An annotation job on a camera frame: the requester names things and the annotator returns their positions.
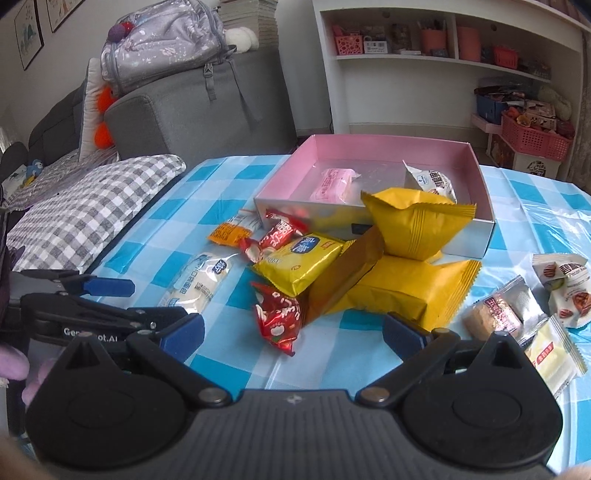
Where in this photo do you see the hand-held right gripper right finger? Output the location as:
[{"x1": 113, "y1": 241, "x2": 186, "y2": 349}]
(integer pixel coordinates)
[{"x1": 355, "y1": 311, "x2": 533, "y2": 409}]

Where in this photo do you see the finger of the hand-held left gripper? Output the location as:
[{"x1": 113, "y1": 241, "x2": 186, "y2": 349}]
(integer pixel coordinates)
[
  {"x1": 21, "y1": 292, "x2": 190, "y2": 334},
  {"x1": 9, "y1": 270, "x2": 136, "y2": 298}
]

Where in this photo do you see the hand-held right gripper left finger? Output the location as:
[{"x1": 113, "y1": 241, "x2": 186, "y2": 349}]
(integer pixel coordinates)
[{"x1": 60, "y1": 313, "x2": 232, "y2": 409}]

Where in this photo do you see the yellow pillow snack packet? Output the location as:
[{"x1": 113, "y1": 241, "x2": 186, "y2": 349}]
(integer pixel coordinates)
[
  {"x1": 323, "y1": 254, "x2": 482, "y2": 330},
  {"x1": 360, "y1": 187, "x2": 477, "y2": 264}
]

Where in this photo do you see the long white snack packet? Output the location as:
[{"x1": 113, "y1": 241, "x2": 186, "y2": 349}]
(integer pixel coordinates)
[{"x1": 157, "y1": 251, "x2": 232, "y2": 319}]

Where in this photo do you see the gold snack bar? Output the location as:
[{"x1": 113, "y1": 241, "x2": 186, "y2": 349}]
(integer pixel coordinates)
[{"x1": 300, "y1": 226, "x2": 386, "y2": 324}]

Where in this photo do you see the yellow blue-label snack packet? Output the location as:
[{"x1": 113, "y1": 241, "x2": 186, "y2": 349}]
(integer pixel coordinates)
[{"x1": 252, "y1": 234, "x2": 345, "y2": 298}]

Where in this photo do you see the pink cardboard box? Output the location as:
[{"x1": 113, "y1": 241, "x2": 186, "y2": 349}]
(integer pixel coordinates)
[{"x1": 254, "y1": 134, "x2": 497, "y2": 259}]

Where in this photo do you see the grey checkered pillow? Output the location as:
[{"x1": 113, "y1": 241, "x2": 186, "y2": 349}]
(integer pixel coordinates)
[{"x1": 2, "y1": 154, "x2": 188, "y2": 275}]

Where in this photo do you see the red candy packet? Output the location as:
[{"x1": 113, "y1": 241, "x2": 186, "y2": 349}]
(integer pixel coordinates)
[
  {"x1": 250, "y1": 281, "x2": 303, "y2": 357},
  {"x1": 239, "y1": 209, "x2": 309, "y2": 264}
]

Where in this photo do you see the purple cloth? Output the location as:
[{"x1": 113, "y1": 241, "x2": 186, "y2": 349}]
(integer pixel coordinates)
[{"x1": 0, "y1": 344, "x2": 31, "y2": 381}]

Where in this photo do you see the clear brown cake packet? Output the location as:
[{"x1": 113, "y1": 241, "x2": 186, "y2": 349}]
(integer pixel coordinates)
[{"x1": 463, "y1": 275, "x2": 539, "y2": 342}]

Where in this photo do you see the orange snack packet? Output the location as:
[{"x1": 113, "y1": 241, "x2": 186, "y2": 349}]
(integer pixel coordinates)
[{"x1": 206, "y1": 210, "x2": 264, "y2": 247}]

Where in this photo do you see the pale yellow snack packet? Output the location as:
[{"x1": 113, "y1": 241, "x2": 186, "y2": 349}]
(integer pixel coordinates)
[{"x1": 517, "y1": 316, "x2": 581, "y2": 401}]

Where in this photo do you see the white triangular snack packet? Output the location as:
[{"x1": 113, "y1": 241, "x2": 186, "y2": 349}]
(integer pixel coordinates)
[{"x1": 402, "y1": 159, "x2": 458, "y2": 205}]

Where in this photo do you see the blue checkered tablecloth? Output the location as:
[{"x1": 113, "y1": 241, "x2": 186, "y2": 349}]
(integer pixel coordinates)
[{"x1": 9, "y1": 154, "x2": 591, "y2": 480}]

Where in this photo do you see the orange plush toy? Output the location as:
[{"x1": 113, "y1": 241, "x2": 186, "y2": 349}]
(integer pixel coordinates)
[{"x1": 95, "y1": 85, "x2": 116, "y2": 149}]

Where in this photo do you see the pink snack packet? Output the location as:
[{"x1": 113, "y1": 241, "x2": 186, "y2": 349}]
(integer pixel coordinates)
[{"x1": 310, "y1": 167, "x2": 365, "y2": 204}]

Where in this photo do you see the white nut-print snack packet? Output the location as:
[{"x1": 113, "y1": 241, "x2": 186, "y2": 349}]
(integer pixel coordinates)
[{"x1": 531, "y1": 253, "x2": 591, "y2": 329}]

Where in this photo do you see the white cushion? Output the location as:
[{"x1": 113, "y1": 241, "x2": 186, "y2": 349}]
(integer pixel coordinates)
[{"x1": 78, "y1": 58, "x2": 116, "y2": 160}]

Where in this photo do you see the grey fabric bag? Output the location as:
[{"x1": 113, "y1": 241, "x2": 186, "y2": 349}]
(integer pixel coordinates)
[{"x1": 28, "y1": 46, "x2": 298, "y2": 185}]

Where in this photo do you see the white printed box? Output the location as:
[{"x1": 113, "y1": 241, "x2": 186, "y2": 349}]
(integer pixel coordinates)
[{"x1": 487, "y1": 134, "x2": 561, "y2": 178}]

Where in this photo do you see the pink low shelf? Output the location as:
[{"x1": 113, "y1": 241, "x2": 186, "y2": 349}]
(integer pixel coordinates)
[{"x1": 471, "y1": 113, "x2": 504, "y2": 134}]

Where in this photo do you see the large red basket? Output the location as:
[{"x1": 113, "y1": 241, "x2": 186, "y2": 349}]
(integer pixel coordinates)
[{"x1": 501, "y1": 113, "x2": 573, "y2": 162}]

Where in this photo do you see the blue storage box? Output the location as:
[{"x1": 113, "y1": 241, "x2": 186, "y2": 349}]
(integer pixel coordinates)
[{"x1": 475, "y1": 92, "x2": 509, "y2": 125}]

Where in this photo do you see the grey floral backpack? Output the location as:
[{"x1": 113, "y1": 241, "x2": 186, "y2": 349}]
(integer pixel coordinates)
[{"x1": 100, "y1": 0, "x2": 236, "y2": 100}]

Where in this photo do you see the white bookshelf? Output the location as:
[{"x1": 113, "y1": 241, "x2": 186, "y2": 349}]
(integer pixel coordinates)
[{"x1": 311, "y1": 0, "x2": 587, "y2": 139}]

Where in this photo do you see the white plush toy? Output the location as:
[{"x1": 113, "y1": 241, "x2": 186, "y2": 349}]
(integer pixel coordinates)
[{"x1": 226, "y1": 27, "x2": 259, "y2": 52}]

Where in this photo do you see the pink lattice basket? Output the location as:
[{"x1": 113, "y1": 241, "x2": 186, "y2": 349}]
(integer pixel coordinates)
[{"x1": 335, "y1": 33, "x2": 365, "y2": 55}]

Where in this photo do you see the small red basket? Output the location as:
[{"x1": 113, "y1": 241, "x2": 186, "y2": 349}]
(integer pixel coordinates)
[{"x1": 492, "y1": 45, "x2": 520, "y2": 70}]

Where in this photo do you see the stack of books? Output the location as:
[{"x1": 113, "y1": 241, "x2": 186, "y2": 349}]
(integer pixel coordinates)
[{"x1": 219, "y1": 0, "x2": 278, "y2": 44}]

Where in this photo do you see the framed wall picture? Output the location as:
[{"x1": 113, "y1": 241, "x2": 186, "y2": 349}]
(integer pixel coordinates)
[
  {"x1": 46, "y1": 0, "x2": 86, "y2": 33},
  {"x1": 14, "y1": 0, "x2": 44, "y2": 49}
]

